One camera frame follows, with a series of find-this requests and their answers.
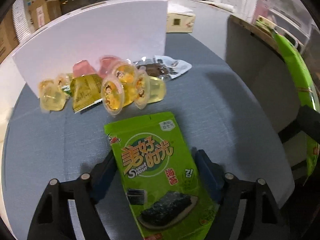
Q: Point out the white perforated board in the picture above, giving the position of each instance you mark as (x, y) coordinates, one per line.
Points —
(20, 20)

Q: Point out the small brown cardboard box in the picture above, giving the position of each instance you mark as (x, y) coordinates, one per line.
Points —
(44, 11)

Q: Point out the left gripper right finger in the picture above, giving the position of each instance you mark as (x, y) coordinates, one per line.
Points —
(248, 205)

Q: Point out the wooden side shelf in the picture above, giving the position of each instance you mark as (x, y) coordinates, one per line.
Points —
(264, 32)

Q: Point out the pink jelly cup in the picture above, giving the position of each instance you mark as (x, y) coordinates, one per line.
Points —
(83, 68)
(106, 64)

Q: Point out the yellow jelly cup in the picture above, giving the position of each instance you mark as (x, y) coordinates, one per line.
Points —
(63, 81)
(125, 72)
(149, 89)
(116, 95)
(52, 98)

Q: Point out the small beige printed carton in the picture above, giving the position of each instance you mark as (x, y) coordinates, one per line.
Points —
(180, 23)

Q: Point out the green seaweed snack bag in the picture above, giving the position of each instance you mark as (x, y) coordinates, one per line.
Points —
(305, 87)
(162, 184)

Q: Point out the white storage box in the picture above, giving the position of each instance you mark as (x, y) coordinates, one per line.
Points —
(129, 29)

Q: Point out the large brown cardboard box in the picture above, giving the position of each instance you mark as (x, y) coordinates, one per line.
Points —
(8, 38)

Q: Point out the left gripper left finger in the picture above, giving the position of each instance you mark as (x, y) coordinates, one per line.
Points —
(52, 217)

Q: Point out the blue grey table cloth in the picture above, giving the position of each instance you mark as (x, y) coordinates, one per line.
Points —
(213, 108)

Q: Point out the yellow foil snack packet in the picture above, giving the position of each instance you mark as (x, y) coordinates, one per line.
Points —
(86, 91)

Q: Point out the brown white snack packet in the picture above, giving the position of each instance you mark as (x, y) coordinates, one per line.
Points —
(163, 67)

